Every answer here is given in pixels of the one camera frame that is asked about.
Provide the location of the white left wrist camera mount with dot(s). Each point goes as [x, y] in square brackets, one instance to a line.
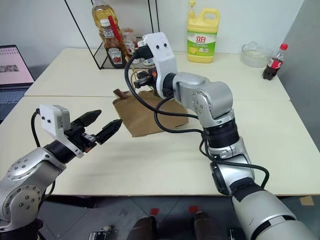
[51, 113]

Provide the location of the yellow dish detergent bottle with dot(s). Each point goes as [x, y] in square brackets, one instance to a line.
[201, 42]

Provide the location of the brown paper bag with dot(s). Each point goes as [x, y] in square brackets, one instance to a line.
[140, 115]

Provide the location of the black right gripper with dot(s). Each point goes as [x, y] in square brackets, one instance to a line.
[153, 76]

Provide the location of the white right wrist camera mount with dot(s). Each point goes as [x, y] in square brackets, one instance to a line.
[161, 53]

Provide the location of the small cola bottle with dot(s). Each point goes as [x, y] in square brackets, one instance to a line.
[272, 65]

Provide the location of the red floor marker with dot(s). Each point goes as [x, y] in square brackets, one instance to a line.
[193, 209]
[155, 211]

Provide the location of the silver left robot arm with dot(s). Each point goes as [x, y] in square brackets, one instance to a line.
[23, 180]

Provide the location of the clear cooking oil bottle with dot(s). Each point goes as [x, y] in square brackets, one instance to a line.
[103, 10]

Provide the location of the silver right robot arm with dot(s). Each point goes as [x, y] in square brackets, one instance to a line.
[215, 92]

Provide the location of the tall glass ketchup bottle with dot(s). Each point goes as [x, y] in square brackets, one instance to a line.
[114, 53]

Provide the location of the clear plastic bowl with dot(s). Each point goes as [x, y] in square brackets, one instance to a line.
[255, 55]

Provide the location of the brown tape piece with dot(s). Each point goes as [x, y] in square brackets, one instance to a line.
[307, 200]

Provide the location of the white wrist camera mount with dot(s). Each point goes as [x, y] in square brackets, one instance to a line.
[51, 113]
[161, 53]

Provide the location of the small plastic ketchup bottle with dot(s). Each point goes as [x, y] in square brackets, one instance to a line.
[128, 41]

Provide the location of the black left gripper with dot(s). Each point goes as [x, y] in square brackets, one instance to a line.
[79, 136]

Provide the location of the open laptop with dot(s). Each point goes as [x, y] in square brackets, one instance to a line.
[13, 67]

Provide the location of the dark rounded shape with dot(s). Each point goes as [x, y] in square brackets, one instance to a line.
[143, 228]
[203, 225]

